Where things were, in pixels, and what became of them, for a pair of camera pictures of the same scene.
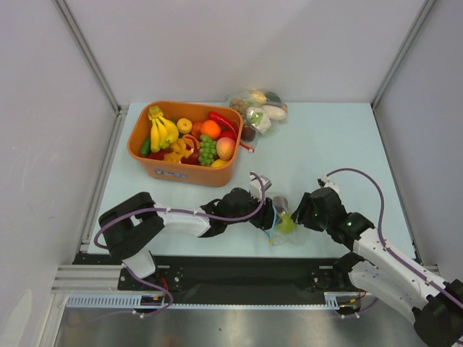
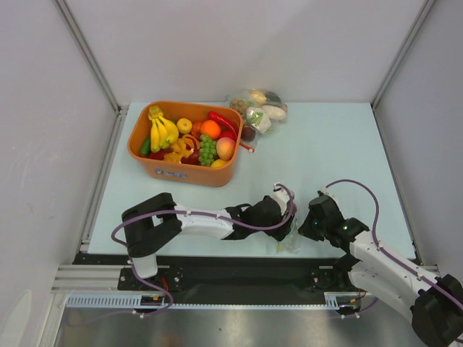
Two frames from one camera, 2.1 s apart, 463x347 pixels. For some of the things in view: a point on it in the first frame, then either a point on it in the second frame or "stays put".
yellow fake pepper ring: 179,150 stays put
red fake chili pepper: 227,129 stays put
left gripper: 265,217 -> 279,233
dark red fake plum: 248,134 stays put
